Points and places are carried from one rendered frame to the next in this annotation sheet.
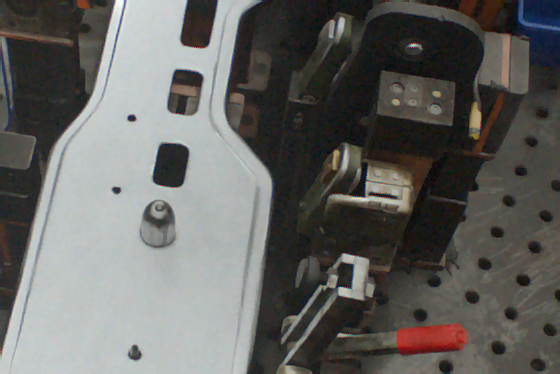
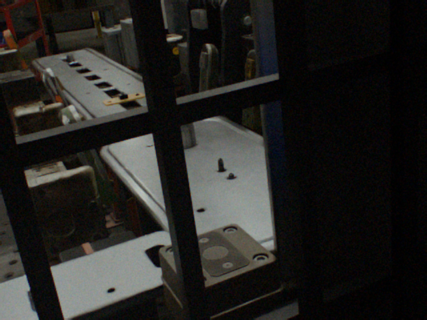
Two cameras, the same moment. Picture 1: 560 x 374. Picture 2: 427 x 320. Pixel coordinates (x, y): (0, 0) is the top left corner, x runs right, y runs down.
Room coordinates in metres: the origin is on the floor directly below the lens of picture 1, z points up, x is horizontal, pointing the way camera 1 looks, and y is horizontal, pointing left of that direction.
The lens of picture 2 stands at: (-0.22, 0.34, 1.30)
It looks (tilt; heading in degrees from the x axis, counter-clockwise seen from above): 22 degrees down; 338
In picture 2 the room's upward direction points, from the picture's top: 8 degrees counter-clockwise
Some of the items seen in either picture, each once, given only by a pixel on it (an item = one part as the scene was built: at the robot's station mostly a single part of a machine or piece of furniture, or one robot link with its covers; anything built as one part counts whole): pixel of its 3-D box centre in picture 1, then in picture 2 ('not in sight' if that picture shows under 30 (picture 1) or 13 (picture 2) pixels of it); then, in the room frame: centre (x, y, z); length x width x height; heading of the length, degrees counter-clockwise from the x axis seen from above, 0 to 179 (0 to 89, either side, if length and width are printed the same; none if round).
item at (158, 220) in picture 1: (158, 223); (185, 135); (0.55, 0.07, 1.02); 0.03 x 0.03 x 0.07
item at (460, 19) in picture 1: (382, 93); (237, 113); (0.79, -0.13, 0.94); 0.18 x 0.13 x 0.49; 0
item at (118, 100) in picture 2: not in sight; (123, 97); (0.89, 0.07, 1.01); 0.08 x 0.04 x 0.01; 90
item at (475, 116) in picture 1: (476, 93); not in sight; (0.70, -0.20, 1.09); 0.10 x 0.01 x 0.01; 0
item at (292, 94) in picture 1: (288, 160); not in sight; (0.75, -0.05, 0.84); 0.04 x 0.03 x 0.29; 0
